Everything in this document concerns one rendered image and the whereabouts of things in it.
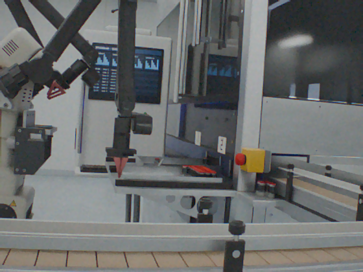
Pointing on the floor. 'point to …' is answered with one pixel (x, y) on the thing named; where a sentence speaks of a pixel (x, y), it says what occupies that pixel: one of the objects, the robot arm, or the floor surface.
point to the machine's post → (249, 102)
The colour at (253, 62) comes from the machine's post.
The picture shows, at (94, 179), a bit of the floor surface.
